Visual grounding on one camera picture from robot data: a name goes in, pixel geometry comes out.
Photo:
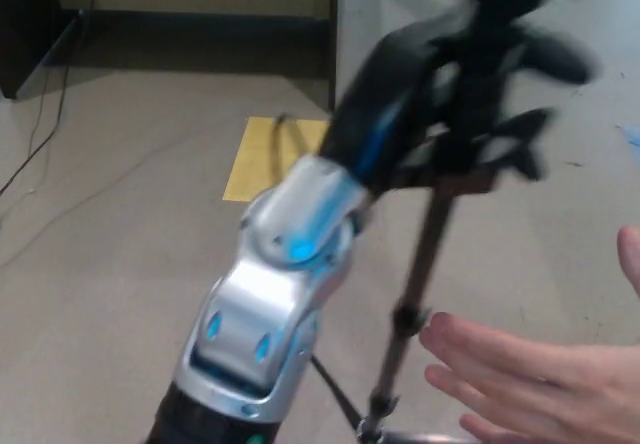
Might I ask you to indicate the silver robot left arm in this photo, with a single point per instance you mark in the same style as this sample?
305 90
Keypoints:
250 304

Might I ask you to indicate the black tripod with phone holder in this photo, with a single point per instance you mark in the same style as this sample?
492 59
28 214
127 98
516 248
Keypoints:
425 244

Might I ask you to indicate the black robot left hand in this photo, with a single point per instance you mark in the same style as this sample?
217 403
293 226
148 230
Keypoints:
375 99

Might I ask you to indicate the person bare hand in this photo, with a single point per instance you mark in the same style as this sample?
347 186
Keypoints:
550 394

